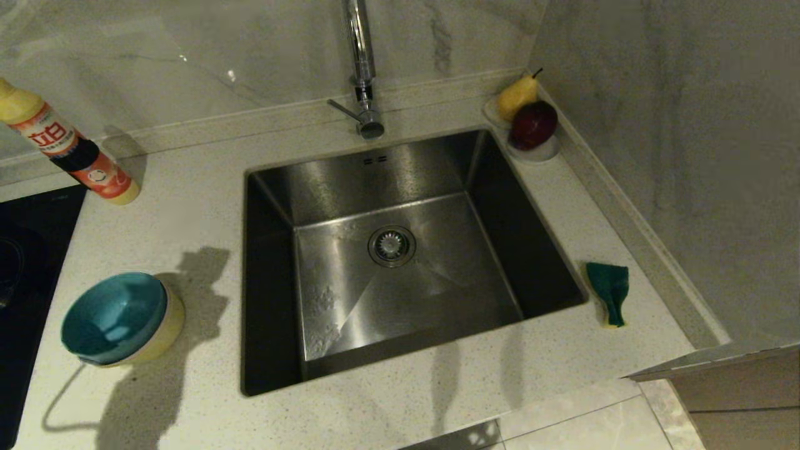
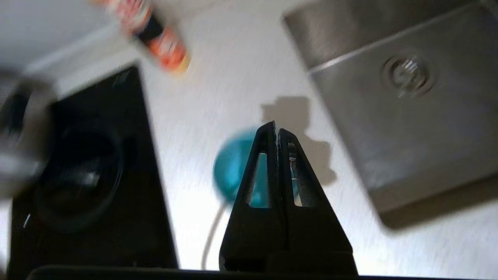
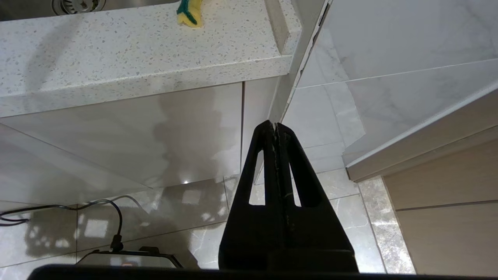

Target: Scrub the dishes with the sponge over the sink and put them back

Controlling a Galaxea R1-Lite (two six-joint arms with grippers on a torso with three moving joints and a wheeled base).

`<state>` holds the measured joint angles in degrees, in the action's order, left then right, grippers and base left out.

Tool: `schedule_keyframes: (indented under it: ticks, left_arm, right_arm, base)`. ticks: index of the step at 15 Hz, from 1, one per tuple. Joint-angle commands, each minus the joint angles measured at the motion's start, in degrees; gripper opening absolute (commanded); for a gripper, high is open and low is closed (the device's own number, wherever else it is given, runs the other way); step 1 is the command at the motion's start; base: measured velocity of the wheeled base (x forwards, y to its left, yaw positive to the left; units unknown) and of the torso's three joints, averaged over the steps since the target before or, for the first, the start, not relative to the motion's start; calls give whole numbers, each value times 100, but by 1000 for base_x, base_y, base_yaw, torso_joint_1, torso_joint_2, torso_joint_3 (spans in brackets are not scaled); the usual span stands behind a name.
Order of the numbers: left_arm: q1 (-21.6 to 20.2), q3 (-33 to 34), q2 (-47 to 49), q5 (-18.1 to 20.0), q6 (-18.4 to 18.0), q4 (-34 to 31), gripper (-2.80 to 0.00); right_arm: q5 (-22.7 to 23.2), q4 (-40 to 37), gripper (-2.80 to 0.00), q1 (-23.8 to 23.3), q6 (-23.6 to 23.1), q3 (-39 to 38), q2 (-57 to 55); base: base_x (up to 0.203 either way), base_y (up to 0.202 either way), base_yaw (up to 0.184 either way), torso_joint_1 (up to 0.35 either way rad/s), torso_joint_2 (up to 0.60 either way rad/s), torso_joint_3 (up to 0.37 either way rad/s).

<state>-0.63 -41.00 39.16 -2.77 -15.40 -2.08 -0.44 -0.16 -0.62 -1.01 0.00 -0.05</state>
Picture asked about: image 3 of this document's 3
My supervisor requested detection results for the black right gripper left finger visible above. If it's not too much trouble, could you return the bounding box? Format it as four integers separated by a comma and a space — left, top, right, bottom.
219, 121, 284, 271

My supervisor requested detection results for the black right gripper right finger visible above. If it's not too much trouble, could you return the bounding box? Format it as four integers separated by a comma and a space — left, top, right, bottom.
277, 124, 359, 272

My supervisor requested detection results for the green and yellow sponge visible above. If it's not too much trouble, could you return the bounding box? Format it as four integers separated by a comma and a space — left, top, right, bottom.
176, 0, 205, 28

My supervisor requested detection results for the round metal sink drain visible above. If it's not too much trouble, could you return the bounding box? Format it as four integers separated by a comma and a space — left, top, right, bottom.
51, 0, 106, 16

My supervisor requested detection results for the stainless steel sink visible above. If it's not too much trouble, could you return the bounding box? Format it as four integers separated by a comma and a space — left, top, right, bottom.
0, 0, 181, 22

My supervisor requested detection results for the narrow white cabinet panel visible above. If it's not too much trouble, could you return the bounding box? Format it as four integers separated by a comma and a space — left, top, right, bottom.
242, 76, 282, 184

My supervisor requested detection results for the black floor cable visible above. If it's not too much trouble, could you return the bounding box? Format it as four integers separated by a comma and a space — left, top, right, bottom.
0, 199, 124, 252

